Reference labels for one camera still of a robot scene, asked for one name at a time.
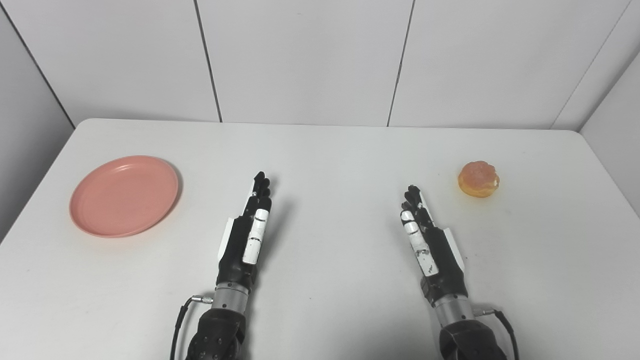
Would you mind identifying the pink plate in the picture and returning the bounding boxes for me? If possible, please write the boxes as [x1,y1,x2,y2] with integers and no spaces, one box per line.
[69,155,180,239]

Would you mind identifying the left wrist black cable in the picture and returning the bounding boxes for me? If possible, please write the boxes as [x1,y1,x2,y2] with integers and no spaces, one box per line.
[169,295,215,360]

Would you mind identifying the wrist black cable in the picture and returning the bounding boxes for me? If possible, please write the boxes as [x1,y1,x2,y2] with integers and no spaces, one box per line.
[169,295,215,360]
[473,308,521,360]

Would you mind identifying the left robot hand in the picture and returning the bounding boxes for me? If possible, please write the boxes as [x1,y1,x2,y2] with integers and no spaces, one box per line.
[216,171,273,291]

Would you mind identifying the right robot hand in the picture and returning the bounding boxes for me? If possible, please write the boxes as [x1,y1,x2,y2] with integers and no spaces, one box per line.
[400,185,469,302]

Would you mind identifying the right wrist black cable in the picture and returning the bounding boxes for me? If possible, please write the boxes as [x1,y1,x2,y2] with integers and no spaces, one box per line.
[473,308,521,360]

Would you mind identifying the cream puff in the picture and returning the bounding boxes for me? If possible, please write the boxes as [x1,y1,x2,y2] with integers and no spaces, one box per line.
[457,160,501,198]

